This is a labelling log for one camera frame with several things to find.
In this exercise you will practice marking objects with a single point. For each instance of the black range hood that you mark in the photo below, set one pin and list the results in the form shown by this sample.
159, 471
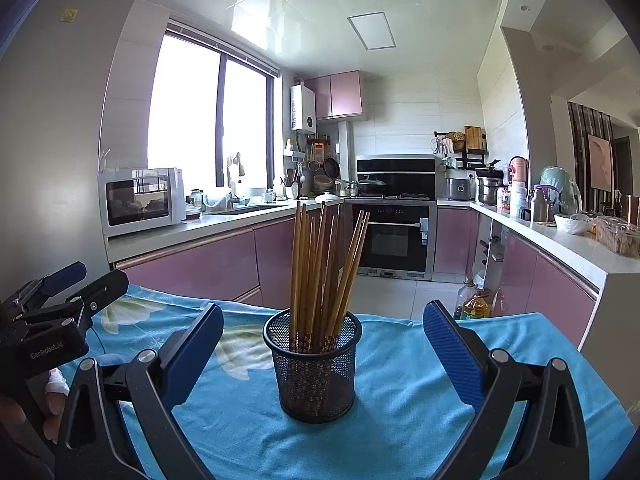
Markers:
402, 175

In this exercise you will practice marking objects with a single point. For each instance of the kitchen window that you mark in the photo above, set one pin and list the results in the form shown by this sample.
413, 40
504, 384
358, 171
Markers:
211, 116

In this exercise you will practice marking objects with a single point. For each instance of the pink lower cabinets left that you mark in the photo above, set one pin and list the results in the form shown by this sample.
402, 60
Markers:
241, 256

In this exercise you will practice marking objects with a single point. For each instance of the white water heater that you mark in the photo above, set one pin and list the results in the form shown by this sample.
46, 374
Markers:
303, 109

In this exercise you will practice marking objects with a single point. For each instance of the pink thermos jug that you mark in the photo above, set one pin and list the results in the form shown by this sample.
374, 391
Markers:
518, 169

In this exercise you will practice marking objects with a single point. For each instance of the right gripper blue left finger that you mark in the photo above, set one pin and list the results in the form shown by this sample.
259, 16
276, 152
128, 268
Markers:
184, 356

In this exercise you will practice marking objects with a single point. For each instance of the black mesh utensil holder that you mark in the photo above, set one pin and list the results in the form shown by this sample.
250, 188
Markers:
314, 387

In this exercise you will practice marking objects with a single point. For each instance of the white microwave oven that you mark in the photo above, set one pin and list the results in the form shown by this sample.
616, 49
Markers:
134, 200

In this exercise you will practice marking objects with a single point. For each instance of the silver refrigerator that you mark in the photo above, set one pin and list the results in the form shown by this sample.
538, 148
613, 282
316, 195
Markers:
54, 77

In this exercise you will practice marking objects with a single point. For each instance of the person left hand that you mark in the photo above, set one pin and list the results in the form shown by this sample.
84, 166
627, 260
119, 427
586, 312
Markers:
50, 391

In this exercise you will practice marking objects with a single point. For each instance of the black built-in oven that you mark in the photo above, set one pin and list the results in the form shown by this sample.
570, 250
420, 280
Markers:
400, 237

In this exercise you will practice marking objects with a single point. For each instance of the steel stock pot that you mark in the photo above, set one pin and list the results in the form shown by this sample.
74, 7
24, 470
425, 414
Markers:
487, 190

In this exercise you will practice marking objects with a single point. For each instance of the blue floral tablecloth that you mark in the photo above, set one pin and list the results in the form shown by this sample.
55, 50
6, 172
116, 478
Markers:
406, 414

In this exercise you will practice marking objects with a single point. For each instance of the green food cover dome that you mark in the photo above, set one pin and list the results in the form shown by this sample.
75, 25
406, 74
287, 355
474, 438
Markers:
564, 192

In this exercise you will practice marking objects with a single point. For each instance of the pink cabinets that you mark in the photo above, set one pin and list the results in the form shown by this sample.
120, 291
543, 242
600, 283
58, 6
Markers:
241, 256
523, 272

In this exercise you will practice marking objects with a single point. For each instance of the pink upper wall cabinet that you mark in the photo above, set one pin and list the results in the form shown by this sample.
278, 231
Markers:
338, 96

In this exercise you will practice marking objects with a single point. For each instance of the pink lower cabinets right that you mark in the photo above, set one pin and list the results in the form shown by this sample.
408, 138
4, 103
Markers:
523, 272

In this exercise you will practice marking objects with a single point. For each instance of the wooden chopstick red patterned end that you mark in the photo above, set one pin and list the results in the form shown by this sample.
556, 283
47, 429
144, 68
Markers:
299, 233

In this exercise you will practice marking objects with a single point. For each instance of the black wall spice rack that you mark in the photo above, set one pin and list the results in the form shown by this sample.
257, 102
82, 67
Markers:
464, 149

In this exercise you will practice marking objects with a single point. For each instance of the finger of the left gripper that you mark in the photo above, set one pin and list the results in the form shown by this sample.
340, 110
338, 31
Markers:
60, 279
95, 297

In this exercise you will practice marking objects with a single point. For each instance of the yellow cooking oil bottle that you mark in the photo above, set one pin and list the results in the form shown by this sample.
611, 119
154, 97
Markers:
476, 306

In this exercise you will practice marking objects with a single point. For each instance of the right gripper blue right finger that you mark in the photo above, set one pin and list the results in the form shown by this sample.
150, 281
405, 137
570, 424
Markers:
461, 352

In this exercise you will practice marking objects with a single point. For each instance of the silver rice cooker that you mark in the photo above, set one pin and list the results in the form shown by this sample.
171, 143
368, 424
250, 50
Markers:
461, 189

